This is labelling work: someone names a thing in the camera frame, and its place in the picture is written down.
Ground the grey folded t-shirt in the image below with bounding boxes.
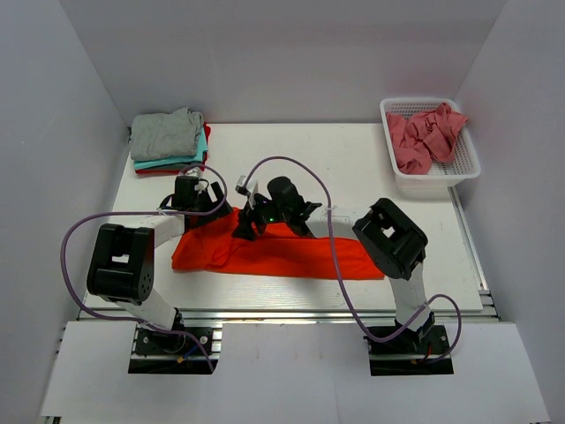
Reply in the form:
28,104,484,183
130,107,204,162

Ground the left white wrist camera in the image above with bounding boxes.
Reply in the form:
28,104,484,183
194,178,210,193

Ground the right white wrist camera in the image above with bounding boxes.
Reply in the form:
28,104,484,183
235,175,259,209

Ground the white plastic basket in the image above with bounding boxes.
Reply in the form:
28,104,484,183
380,97,481,192

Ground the orange t-shirt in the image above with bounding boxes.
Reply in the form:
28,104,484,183
170,207,386,282

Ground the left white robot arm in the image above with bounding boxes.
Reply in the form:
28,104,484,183
87,175,232,352

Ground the teal folded t-shirt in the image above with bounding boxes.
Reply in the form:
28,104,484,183
132,125,209,173

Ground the aluminium table rail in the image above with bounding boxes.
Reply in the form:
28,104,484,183
74,185,502,328

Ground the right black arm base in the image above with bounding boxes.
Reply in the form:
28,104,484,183
364,325,454,376

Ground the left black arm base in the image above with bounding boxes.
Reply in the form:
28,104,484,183
128,327,219,375

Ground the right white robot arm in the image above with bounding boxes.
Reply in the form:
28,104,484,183
232,176,434,352

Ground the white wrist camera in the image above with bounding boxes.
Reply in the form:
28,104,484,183
235,175,259,209
194,178,210,193

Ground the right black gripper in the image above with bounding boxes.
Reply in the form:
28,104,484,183
232,192,290,242

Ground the red folded t-shirt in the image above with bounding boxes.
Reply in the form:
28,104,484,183
134,124,213,177

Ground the pink crumpled t-shirt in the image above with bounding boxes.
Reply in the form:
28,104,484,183
386,102,469,175

